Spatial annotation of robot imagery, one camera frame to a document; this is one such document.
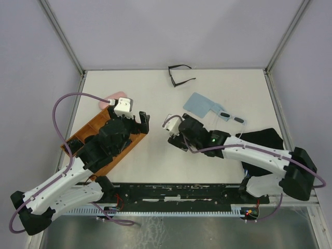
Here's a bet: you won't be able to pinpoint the light blue cleaning cloth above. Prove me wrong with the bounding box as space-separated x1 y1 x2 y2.
183 92 225 118

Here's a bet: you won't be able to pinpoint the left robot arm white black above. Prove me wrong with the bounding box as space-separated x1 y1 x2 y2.
10 106 150 236

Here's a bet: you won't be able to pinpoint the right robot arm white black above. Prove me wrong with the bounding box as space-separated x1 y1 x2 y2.
162 114 317 203

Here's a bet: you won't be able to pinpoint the orange wooden divided tray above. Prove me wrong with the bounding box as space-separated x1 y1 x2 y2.
66 106 150 180

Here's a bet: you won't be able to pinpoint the pink glasses case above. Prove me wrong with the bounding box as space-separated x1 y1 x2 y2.
98 91 127 110

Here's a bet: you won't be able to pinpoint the rolled black tie lower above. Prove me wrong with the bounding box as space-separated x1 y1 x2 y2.
67 139 83 155

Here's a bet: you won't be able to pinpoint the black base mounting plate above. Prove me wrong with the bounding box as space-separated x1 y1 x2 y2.
85 183 270 211

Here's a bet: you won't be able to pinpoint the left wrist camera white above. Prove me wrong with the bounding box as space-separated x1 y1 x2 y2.
109 98 133 117

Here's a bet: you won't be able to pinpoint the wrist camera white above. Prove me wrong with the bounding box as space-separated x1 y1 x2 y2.
109 98 133 117
162 114 183 136

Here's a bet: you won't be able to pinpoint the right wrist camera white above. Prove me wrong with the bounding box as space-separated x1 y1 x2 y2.
162 114 183 136

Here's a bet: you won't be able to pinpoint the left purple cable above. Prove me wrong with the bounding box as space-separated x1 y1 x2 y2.
7 92 135 236

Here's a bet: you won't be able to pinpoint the purple cable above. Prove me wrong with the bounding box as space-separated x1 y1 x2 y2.
7 92 135 236
162 115 327 224

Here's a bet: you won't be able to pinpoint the black frame eyeglasses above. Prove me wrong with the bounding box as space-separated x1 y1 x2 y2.
168 64 197 88

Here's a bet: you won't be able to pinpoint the white slotted cable duct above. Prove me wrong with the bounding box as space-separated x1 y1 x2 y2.
62 203 247 216

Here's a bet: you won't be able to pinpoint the aluminium front rail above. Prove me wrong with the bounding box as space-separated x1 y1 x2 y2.
263 186 319 207

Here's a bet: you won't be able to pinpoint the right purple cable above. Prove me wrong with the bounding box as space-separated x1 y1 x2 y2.
162 115 327 224

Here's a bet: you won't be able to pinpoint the left aluminium frame post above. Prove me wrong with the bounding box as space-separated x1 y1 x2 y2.
37 0 85 75

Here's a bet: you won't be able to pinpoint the aluminium frame post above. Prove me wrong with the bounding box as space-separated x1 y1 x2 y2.
265 0 312 74
37 0 85 75

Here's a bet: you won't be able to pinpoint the right aluminium frame post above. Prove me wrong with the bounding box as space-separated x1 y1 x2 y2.
265 0 312 74

